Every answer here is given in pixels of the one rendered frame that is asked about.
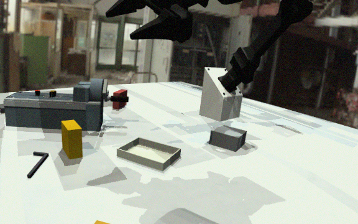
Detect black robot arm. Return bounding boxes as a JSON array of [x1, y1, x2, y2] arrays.
[[218, 0, 313, 93]]

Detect black l-shaped bar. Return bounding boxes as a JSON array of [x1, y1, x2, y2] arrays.
[[27, 151, 48, 178]]

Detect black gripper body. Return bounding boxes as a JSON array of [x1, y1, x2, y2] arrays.
[[135, 0, 193, 43]]

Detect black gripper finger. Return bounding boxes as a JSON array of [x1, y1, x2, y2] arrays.
[[129, 8, 176, 42], [106, 0, 137, 17]]

